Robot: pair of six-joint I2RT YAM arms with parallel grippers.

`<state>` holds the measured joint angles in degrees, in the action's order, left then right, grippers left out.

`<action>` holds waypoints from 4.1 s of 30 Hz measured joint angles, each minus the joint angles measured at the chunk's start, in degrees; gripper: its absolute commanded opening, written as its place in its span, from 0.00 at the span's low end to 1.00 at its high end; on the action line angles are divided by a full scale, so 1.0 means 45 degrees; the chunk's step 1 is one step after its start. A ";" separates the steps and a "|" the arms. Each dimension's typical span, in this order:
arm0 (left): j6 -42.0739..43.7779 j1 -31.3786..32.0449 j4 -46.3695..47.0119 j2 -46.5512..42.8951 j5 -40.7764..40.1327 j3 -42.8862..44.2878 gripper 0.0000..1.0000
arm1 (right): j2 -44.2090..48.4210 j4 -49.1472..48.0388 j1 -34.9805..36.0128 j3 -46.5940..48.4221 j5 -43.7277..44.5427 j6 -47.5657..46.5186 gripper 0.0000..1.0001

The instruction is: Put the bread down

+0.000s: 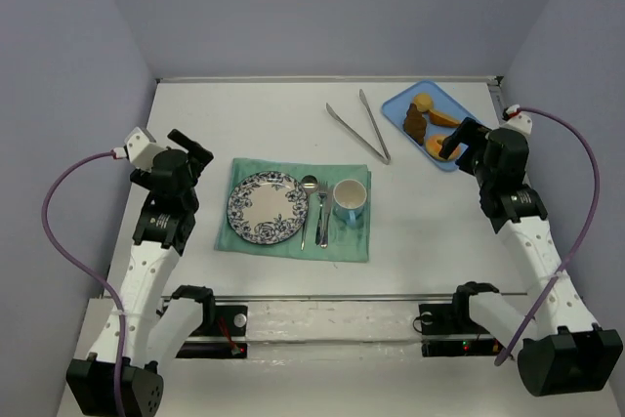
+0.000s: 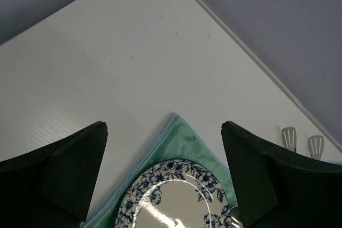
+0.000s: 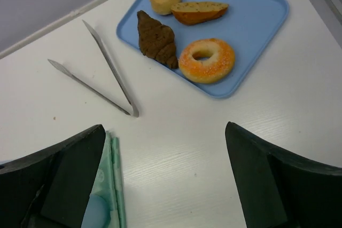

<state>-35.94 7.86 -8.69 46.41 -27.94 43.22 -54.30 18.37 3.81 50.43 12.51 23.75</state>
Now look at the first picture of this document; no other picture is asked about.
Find orange bread wedge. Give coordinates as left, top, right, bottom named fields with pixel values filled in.
left=428, top=108, right=461, bottom=128

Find dark brown croissant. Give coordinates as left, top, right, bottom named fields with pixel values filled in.
left=403, top=104, right=428, bottom=146

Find silver metal tongs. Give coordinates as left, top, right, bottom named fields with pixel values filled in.
left=325, top=89, right=392, bottom=166

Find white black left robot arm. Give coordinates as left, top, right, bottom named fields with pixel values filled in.
left=66, top=128, right=215, bottom=416

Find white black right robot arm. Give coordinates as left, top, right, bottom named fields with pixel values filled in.
left=440, top=114, right=624, bottom=396

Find round yellow bun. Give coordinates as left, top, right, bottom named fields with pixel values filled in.
left=411, top=93, right=434, bottom=113

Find blue floral ceramic plate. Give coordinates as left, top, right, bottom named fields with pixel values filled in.
left=227, top=171, right=307, bottom=245

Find silver spoon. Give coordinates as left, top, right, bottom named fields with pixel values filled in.
left=301, top=175, right=318, bottom=250

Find light blue mug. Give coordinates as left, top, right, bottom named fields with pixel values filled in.
left=332, top=179, right=367, bottom=228

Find silver fork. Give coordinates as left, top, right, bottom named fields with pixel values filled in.
left=315, top=181, right=328, bottom=246

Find silver knife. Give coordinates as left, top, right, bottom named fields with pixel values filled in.
left=319, top=184, right=332, bottom=248

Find green cloth placemat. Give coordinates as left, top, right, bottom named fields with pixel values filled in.
left=215, top=158, right=371, bottom=263

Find glazed ring doughnut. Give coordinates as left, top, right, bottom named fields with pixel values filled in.
left=425, top=134, right=461, bottom=162

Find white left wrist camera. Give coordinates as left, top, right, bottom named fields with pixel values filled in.
left=124, top=127, right=164, bottom=172

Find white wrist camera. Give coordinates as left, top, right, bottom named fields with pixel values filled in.
left=124, top=127, right=164, bottom=172
left=500, top=104, right=533, bottom=138

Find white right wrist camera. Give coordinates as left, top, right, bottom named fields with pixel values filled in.
left=500, top=104, right=533, bottom=138

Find aluminium table rail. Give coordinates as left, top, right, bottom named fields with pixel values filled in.
left=160, top=292, right=533, bottom=304

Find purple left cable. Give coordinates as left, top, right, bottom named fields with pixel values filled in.
left=41, top=150, right=129, bottom=417

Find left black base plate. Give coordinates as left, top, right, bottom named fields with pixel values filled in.
left=176, top=304, right=248, bottom=359

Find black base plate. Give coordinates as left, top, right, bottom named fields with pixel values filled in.
left=413, top=303, right=503, bottom=357
left=176, top=304, right=248, bottom=359

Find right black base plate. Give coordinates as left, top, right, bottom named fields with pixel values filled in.
left=413, top=303, right=503, bottom=357

